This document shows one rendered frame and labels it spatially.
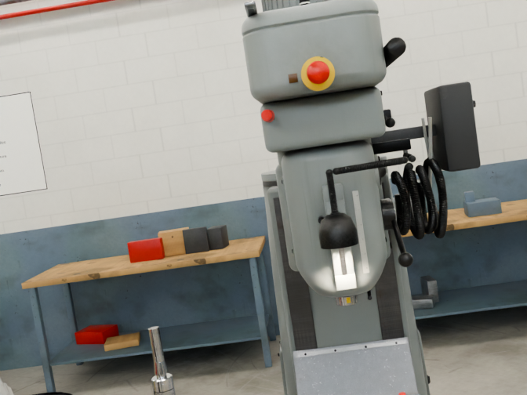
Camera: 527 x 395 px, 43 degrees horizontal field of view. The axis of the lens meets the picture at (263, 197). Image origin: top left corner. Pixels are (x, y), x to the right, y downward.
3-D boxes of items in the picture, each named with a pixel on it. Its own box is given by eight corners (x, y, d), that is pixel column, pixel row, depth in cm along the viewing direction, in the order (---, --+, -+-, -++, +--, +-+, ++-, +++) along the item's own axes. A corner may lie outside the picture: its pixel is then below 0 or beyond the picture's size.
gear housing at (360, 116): (389, 135, 131) (382, 84, 130) (265, 154, 133) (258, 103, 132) (372, 135, 164) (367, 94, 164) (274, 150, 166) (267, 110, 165)
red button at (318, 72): (331, 81, 117) (328, 58, 116) (308, 85, 117) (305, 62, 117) (330, 83, 120) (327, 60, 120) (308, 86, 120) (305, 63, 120)
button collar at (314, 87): (336, 87, 120) (332, 53, 119) (303, 92, 120) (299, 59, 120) (336, 88, 122) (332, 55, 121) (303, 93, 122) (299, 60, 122)
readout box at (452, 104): (486, 167, 162) (475, 80, 161) (448, 172, 163) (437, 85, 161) (467, 163, 182) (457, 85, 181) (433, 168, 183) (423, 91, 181)
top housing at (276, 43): (392, 79, 121) (380, -11, 120) (248, 102, 123) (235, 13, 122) (368, 95, 167) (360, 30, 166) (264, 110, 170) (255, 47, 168)
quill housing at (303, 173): (398, 292, 137) (377, 137, 135) (298, 306, 139) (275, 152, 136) (387, 273, 156) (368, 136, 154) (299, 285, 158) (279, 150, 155)
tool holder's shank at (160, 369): (171, 373, 151) (163, 325, 150) (165, 378, 147) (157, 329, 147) (158, 374, 151) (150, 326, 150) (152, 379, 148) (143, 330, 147)
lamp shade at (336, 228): (328, 251, 123) (322, 217, 122) (315, 246, 130) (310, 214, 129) (364, 244, 124) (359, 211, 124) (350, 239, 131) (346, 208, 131)
